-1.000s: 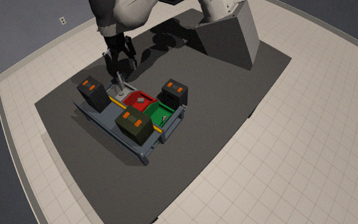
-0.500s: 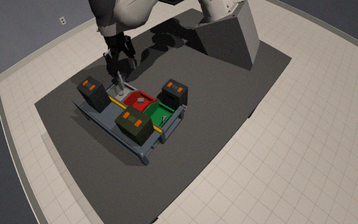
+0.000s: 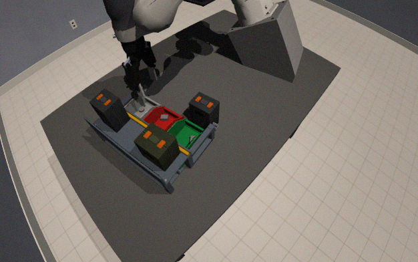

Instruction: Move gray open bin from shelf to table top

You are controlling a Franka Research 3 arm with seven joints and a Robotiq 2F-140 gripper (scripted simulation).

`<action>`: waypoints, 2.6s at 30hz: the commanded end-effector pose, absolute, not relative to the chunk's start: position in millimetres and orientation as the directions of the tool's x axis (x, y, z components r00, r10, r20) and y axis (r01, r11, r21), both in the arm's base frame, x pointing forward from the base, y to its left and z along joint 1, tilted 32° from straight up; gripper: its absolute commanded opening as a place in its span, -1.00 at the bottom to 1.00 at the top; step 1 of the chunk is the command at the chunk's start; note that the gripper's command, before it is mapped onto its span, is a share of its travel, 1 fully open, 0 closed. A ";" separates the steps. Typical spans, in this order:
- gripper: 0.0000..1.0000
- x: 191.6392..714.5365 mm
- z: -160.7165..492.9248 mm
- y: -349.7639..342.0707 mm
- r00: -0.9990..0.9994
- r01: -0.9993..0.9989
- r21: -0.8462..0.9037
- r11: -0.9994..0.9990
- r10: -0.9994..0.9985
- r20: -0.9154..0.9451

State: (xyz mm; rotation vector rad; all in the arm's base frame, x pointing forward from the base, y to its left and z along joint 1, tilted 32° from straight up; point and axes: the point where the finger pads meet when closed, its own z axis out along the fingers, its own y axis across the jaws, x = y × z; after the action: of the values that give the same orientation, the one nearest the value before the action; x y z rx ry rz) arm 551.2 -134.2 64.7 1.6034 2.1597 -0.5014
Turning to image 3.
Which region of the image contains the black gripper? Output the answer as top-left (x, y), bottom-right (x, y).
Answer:
top-left (120, 36), bottom-right (157, 97)

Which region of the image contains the green open bin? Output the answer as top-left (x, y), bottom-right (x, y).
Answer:
top-left (167, 118), bottom-right (205, 149)

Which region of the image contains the red open bin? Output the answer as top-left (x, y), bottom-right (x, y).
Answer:
top-left (143, 106), bottom-right (184, 131)

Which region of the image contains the yellow flat bar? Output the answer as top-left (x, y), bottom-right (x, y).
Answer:
top-left (127, 112), bottom-right (190, 156)

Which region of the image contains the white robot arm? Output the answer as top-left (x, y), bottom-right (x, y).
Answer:
top-left (103, 0), bottom-right (278, 43)

